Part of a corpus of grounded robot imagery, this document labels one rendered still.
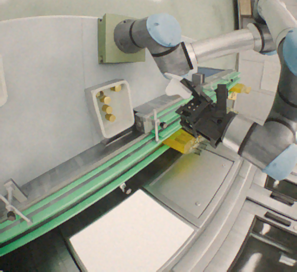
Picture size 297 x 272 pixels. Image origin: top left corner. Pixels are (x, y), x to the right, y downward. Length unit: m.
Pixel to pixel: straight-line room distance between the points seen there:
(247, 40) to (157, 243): 0.80
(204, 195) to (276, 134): 0.48
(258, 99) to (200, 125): 6.36
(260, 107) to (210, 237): 6.35
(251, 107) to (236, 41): 6.28
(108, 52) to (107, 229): 0.70
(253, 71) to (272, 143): 6.19
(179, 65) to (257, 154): 0.39
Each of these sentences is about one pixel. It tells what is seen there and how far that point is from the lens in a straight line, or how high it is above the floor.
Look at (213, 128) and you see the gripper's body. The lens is 0.30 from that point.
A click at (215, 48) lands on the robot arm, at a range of 0.55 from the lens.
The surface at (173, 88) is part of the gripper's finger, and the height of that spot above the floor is 1.14.
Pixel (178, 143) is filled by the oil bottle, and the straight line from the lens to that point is 0.69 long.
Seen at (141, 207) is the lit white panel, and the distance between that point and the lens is 0.65.
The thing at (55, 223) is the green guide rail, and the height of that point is 0.96.
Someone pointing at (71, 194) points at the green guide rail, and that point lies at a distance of 0.58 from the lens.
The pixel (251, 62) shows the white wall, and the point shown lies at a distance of 6.42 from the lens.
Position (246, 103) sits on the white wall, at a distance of 6.77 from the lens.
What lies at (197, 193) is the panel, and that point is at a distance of 0.70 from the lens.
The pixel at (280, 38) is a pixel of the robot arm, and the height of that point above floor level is 1.36.
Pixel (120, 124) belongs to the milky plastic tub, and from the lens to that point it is 0.69.
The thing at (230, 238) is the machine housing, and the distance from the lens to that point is 0.69.
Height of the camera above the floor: 1.34
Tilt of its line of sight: 41 degrees down
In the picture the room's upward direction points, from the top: 113 degrees clockwise
